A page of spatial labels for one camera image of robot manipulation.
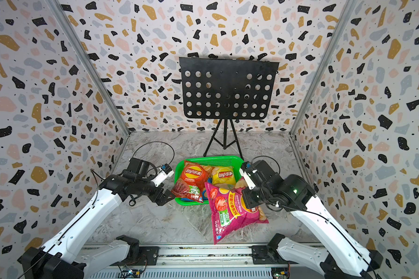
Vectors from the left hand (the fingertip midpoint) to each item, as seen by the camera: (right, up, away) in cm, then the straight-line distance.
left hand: (169, 189), depth 77 cm
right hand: (+32, 0, -12) cm, 34 cm away
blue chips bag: (+15, -5, +2) cm, 15 cm away
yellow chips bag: (+24, +4, +15) cm, 29 cm away
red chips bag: (+10, +3, +3) cm, 11 cm away
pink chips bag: (+26, -4, -15) cm, 31 cm away
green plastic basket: (+3, -6, +3) cm, 8 cm away
